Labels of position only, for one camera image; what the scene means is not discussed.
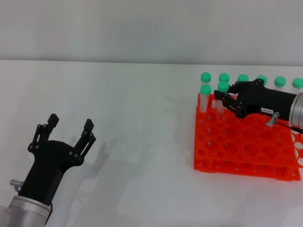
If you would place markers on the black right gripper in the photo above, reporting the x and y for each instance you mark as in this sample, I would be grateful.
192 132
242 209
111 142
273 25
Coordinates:
265 99

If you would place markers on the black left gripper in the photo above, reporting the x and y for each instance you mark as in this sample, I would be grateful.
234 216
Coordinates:
49 160

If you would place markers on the clear test tube green cap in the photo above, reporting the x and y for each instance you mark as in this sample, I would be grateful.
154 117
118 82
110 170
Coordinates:
206 76
224 76
223 86
205 89
297 83
242 77
262 78
279 81

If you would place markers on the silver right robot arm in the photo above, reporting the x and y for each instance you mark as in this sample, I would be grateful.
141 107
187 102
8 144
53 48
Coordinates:
297 111

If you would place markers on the orange test tube rack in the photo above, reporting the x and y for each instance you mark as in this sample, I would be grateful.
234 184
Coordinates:
246 151

